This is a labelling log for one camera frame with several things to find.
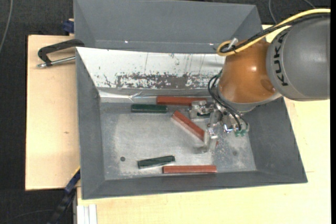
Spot dark green flat block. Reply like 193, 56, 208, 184
131, 103, 169, 114
136, 155, 176, 169

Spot pale wood board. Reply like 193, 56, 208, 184
25, 34, 81, 191

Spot grey metal bin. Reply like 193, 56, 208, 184
72, 0, 308, 200

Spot red-brown flat block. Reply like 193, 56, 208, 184
162, 165, 218, 175
171, 110, 206, 141
156, 95, 208, 107

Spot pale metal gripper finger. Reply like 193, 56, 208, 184
188, 100, 214, 119
203, 125, 219, 153

